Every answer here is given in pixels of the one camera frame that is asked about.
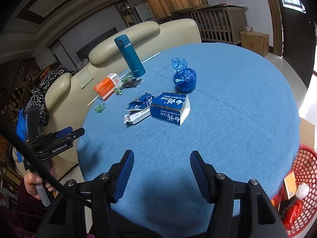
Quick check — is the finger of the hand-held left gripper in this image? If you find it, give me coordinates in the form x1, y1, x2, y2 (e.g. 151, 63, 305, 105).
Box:
43, 126, 73, 142
57, 128, 85, 145

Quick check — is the blue plastic bag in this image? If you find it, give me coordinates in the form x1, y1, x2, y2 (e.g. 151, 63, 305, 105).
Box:
171, 57, 197, 93

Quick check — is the teal thermos bottle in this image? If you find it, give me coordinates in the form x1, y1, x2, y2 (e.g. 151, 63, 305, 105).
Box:
114, 34, 146, 78

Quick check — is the wooden baby crib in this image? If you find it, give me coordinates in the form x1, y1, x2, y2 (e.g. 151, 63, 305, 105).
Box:
171, 5, 248, 45

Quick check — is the dark wooden glazed door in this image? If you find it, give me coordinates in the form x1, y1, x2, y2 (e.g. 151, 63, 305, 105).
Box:
277, 0, 317, 90

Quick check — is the small orange box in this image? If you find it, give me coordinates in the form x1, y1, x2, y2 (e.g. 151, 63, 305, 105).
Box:
283, 171, 298, 200

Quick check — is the person's left hand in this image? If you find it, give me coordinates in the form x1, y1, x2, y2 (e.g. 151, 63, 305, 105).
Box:
24, 162, 58, 200

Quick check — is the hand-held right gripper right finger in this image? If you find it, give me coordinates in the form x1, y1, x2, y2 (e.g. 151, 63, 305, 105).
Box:
189, 150, 289, 238

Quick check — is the dark snack packet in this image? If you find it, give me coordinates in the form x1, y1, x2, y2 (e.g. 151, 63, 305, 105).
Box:
121, 78, 144, 90

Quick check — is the white standing air conditioner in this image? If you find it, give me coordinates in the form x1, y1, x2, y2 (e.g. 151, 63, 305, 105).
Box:
134, 3, 155, 23

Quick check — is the blue jacket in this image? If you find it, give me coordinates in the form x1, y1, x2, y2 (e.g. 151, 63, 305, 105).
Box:
15, 109, 28, 159

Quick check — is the red plastic basket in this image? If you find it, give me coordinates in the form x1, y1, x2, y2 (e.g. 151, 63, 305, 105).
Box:
271, 147, 317, 237

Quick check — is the orange and white box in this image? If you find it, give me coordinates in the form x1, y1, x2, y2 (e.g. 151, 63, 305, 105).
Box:
93, 73, 122, 101

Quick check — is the blue packet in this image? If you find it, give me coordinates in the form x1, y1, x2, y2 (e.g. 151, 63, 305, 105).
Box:
126, 92, 155, 111

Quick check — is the black television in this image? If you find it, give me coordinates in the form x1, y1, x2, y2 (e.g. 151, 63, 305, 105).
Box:
75, 27, 118, 60

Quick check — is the beige sofa patch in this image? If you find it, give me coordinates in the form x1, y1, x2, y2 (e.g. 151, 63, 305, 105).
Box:
75, 71, 96, 88

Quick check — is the wooden door frame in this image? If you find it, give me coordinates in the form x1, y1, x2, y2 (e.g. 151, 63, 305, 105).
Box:
261, 0, 283, 55

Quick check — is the white paper wad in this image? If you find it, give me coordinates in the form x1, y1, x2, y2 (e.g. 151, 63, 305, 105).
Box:
295, 182, 310, 199

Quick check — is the black white floral garment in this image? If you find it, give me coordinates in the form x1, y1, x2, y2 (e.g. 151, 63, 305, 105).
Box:
32, 67, 78, 127

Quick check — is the thin white rod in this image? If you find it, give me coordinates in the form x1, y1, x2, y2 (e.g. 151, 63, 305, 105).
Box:
87, 52, 161, 106

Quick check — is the pink cloth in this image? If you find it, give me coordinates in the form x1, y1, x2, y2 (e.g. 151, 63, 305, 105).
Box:
215, 2, 248, 8

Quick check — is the closed cardboard box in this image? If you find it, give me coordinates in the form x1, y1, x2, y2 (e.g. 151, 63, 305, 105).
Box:
240, 30, 270, 57

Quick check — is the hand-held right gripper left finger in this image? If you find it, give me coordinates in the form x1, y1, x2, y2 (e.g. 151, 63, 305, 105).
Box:
37, 149, 135, 238

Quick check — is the person's left forearm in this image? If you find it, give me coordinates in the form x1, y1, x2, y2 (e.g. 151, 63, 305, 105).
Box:
0, 186, 57, 238

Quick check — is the white grey carton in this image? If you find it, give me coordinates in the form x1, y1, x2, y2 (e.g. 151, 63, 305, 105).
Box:
123, 109, 151, 125

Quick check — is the wooden display cabinet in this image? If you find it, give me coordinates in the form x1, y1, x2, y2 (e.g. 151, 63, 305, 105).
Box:
116, 0, 139, 28

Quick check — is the cream leather sofa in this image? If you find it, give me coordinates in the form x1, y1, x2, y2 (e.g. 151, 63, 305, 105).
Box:
43, 18, 201, 165

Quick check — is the red plastic bag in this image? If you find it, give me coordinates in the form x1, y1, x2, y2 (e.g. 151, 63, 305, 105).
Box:
282, 200, 304, 225

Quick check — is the blue toothpaste box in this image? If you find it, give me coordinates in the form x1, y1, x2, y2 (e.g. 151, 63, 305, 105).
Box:
150, 92, 191, 126

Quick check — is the black cable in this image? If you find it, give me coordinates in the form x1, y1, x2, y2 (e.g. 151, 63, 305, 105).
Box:
0, 119, 93, 207

